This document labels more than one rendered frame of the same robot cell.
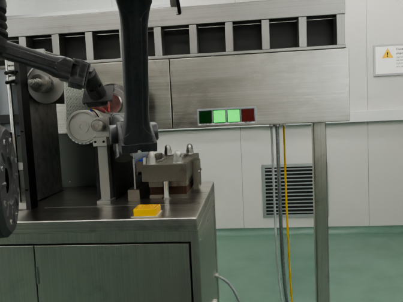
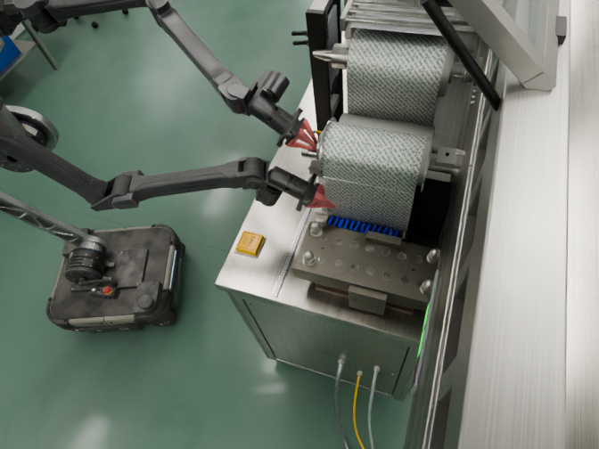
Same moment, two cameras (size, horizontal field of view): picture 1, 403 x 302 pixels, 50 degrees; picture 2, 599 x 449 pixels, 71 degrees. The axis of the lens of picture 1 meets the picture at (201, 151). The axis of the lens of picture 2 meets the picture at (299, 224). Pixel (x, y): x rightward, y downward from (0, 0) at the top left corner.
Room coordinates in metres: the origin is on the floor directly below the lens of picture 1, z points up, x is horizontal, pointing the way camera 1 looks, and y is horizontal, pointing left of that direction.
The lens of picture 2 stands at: (1.75, -0.44, 2.06)
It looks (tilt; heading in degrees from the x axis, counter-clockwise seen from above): 56 degrees down; 112
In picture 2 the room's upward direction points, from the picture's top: 11 degrees counter-clockwise
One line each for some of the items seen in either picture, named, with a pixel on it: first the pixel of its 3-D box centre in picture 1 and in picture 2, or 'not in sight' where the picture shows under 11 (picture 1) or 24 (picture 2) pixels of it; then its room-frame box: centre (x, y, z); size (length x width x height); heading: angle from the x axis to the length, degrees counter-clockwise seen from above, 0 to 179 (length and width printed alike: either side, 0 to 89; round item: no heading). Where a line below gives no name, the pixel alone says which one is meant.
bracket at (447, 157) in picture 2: not in sight; (449, 157); (1.87, 0.28, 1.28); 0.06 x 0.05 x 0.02; 174
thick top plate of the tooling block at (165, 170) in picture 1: (173, 165); (370, 265); (1.72, 0.11, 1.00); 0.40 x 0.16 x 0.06; 174
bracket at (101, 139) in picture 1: (103, 160); (322, 181); (1.54, 0.35, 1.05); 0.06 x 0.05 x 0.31; 174
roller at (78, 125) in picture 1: (94, 125); (384, 141); (1.71, 0.41, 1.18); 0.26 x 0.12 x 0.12; 174
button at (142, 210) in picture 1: (147, 210); (250, 242); (1.33, 0.18, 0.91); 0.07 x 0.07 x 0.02; 84
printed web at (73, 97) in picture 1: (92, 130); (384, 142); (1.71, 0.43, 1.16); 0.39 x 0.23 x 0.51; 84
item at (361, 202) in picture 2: (140, 140); (366, 205); (1.69, 0.24, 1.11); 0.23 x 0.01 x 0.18; 174
